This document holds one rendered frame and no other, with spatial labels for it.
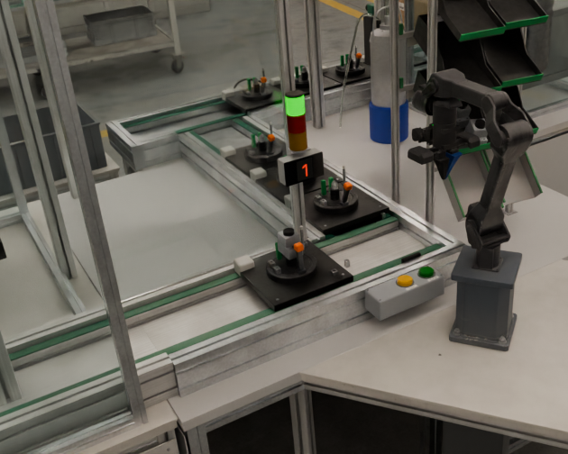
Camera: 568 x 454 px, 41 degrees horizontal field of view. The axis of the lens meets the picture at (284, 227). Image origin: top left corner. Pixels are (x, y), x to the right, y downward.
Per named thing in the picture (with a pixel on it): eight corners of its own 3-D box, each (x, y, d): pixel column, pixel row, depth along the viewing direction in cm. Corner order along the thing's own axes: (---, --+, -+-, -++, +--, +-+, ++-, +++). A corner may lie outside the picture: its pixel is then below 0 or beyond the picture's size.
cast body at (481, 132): (485, 148, 211) (491, 130, 206) (470, 149, 210) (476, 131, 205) (475, 126, 216) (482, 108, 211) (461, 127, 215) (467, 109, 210)
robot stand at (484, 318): (508, 352, 185) (513, 284, 175) (448, 340, 190) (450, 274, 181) (517, 318, 196) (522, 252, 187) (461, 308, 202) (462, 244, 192)
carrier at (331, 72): (386, 76, 348) (386, 49, 342) (343, 87, 338) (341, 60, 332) (357, 64, 367) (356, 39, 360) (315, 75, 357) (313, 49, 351)
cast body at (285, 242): (303, 255, 201) (301, 232, 197) (288, 260, 199) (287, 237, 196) (288, 242, 207) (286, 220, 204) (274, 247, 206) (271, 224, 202)
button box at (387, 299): (444, 294, 201) (444, 275, 198) (380, 322, 193) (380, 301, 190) (427, 282, 207) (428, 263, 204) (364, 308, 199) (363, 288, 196)
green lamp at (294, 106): (308, 113, 199) (307, 95, 196) (292, 117, 197) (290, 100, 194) (298, 108, 203) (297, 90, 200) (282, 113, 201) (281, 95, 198)
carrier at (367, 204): (389, 213, 233) (389, 176, 227) (323, 236, 224) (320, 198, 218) (346, 186, 252) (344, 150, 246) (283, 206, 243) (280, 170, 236)
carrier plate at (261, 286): (353, 281, 201) (353, 275, 200) (275, 312, 192) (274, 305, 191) (307, 244, 220) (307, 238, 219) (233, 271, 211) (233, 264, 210)
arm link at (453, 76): (533, 140, 162) (535, 93, 158) (501, 149, 160) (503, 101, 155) (452, 107, 187) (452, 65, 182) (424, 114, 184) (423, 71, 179)
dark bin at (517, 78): (541, 80, 210) (550, 59, 204) (499, 89, 207) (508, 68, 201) (492, 19, 226) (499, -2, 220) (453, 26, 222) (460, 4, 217)
